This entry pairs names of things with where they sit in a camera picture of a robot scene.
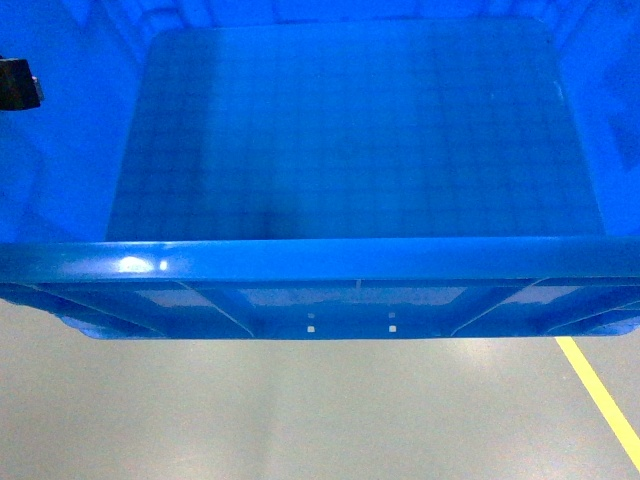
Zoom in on blue plastic crate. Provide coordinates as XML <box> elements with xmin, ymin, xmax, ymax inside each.
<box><xmin>1</xmin><ymin>1</ymin><xmax>639</xmax><ymax>340</ymax></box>

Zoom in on black gripper finger in crate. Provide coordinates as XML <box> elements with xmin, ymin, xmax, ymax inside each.
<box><xmin>0</xmin><ymin>57</ymin><xmax>43</xmax><ymax>111</ymax></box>

